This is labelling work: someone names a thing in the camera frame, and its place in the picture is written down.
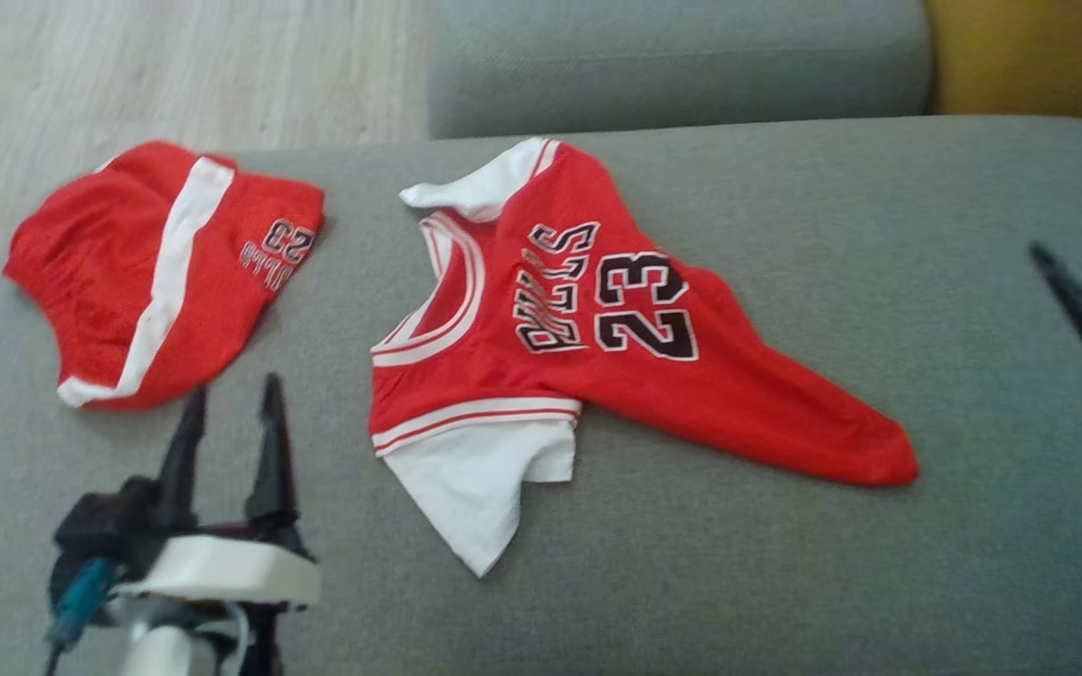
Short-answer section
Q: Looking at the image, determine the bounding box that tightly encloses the yellow sofa backrest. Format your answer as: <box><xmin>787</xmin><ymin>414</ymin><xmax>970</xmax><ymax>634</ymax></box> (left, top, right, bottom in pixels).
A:
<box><xmin>926</xmin><ymin>0</ymin><xmax>1082</xmax><ymax>131</ymax></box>

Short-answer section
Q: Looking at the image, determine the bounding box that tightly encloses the grey sofa chaise cushion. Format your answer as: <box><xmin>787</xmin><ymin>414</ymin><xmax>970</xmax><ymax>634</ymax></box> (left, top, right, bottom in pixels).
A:
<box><xmin>0</xmin><ymin>115</ymin><xmax>1082</xmax><ymax>676</ymax></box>

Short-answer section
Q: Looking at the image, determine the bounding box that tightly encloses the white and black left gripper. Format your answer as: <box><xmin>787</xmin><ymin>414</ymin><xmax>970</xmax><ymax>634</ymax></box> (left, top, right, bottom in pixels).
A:
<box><xmin>112</xmin><ymin>373</ymin><xmax>321</xmax><ymax>676</ymax></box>

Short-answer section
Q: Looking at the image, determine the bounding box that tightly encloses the red basketball jersey number 23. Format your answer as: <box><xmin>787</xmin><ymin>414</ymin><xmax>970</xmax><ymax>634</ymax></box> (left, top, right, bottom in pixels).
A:
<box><xmin>369</xmin><ymin>137</ymin><xmax>920</xmax><ymax>578</ymax></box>

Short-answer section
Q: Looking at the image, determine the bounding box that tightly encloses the teal cable connector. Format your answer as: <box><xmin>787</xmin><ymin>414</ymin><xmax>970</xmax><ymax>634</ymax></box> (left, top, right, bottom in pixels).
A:
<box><xmin>45</xmin><ymin>556</ymin><xmax>117</xmax><ymax>651</ymax></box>

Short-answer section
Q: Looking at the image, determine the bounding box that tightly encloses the red basketball shorts white stripe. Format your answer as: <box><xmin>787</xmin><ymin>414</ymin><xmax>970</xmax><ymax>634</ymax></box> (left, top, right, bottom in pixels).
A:
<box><xmin>3</xmin><ymin>139</ymin><xmax>326</xmax><ymax>411</ymax></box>

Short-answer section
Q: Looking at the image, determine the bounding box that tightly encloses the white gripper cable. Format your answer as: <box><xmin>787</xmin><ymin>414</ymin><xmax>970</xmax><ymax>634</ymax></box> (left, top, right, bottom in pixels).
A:
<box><xmin>220</xmin><ymin>601</ymin><xmax>254</xmax><ymax>676</ymax></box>

